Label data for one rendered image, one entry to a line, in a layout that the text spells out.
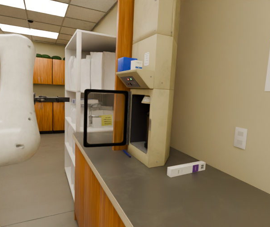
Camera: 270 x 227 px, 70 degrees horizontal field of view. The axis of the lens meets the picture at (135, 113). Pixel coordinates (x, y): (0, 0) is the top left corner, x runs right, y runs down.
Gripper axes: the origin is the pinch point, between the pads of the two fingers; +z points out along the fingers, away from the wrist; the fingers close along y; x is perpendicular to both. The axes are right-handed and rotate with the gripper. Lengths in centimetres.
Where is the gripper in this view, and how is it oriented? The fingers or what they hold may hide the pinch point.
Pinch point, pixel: (63, 99)
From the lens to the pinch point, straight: 132.8
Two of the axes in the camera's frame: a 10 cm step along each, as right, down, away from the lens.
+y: -4.4, -1.4, 8.9
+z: 9.0, -0.1, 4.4
